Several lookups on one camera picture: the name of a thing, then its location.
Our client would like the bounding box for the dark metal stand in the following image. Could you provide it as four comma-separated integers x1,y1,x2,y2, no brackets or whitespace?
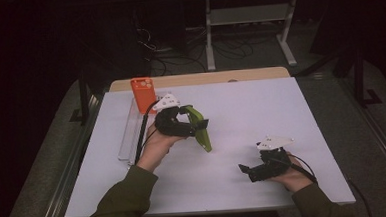
66,69,94,127
350,43,384,110

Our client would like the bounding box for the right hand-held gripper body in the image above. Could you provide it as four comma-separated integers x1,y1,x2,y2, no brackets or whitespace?
254,133,298,182

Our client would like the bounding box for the clear ribbed plastic holder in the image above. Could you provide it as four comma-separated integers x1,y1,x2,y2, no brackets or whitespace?
114,89,173,167

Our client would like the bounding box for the person's left hand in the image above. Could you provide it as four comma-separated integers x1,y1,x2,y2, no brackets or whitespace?
134,119,186,175

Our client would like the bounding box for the wooden table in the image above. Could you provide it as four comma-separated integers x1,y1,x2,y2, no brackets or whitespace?
107,65,292,93

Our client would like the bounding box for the tangle of floor cables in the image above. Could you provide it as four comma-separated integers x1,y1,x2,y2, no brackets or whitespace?
132,1,270,77

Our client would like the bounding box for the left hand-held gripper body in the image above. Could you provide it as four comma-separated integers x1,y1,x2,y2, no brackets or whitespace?
150,90,198,141

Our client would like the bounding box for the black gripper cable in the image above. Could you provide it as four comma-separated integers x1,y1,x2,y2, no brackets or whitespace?
286,148,373,217
131,99,166,167

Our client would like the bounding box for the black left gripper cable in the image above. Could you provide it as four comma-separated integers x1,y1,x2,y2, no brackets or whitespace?
131,99,166,167

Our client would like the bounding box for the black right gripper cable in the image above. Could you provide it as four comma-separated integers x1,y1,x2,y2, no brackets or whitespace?
286,148,373,217

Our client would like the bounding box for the person's right hand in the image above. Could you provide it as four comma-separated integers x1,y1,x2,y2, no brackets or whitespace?
269,153,316,195

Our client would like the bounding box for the orange phone case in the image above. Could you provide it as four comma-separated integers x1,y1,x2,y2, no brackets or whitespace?
129,76,158,116

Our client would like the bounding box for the white metal desk frame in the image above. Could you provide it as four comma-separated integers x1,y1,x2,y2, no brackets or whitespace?
202,0,304,73

